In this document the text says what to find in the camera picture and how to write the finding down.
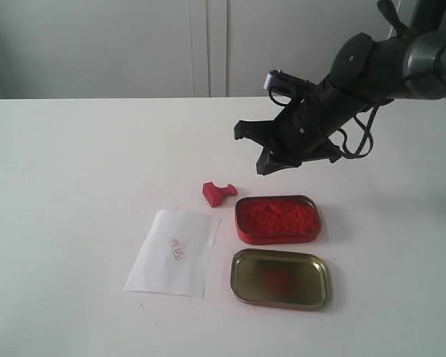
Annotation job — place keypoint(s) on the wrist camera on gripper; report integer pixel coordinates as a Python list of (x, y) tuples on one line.
[(286, 85)]

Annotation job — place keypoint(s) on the gold metal tin lid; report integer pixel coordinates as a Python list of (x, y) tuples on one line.
[(280, 279)]

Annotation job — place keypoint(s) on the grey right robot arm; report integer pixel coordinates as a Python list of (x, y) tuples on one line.
[(374, 74)]

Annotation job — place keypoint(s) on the red ink pad tin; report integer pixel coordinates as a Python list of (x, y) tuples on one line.
[(277, 220)]

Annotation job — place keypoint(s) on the white cabinet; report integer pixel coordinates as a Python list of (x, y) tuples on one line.
[(91, 49)]

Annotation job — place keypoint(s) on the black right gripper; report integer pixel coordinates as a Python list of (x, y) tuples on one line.
[(300, 132)]

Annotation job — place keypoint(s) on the white paper sheet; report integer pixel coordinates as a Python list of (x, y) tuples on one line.
[(175, 255)]

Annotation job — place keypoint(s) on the red plastic stamp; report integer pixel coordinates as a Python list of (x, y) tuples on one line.
[(215, 196)]

